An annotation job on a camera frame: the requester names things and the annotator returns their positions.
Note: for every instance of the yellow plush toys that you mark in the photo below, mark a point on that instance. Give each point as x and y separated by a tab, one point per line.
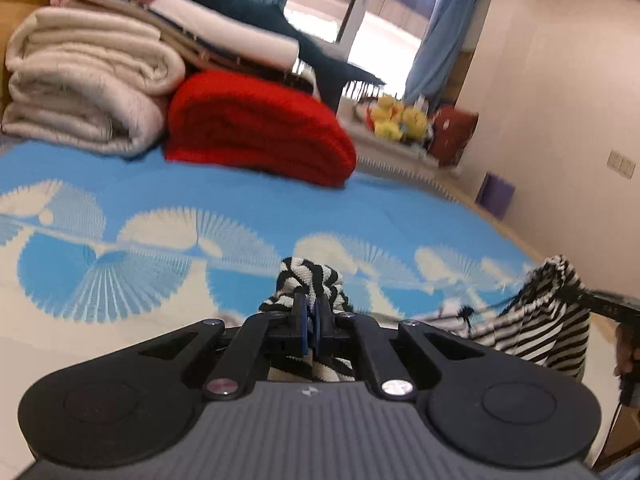
392	120

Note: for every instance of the blue cream patterned bed mat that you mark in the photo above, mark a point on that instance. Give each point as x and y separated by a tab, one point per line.
97	240

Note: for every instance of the blue curtain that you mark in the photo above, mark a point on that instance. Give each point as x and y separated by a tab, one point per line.
439	50

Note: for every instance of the folded white blanket stack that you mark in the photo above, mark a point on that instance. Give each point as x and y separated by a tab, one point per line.
205	37

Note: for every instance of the person right hand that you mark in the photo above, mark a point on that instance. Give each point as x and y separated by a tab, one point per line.
627	349

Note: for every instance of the dark red plush toy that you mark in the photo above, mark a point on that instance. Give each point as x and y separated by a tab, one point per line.
453	130

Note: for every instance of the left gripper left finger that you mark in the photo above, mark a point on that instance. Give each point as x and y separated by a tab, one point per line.
247	358

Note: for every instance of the purple box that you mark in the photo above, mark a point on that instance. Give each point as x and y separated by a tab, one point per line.
495	195

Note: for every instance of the wall socket plate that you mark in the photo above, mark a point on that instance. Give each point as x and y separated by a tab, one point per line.
621	164

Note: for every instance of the folded cream quilt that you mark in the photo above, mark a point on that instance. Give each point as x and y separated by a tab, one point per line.
90	80

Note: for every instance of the striped black white hooded top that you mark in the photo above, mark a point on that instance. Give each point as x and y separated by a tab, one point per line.
544	323

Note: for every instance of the teal shark plush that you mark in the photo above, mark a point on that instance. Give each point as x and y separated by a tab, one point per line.
332	74

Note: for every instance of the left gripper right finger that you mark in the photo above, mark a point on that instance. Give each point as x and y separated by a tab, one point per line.
358	339

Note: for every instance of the red folded blanket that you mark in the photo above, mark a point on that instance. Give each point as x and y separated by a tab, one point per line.
240	121

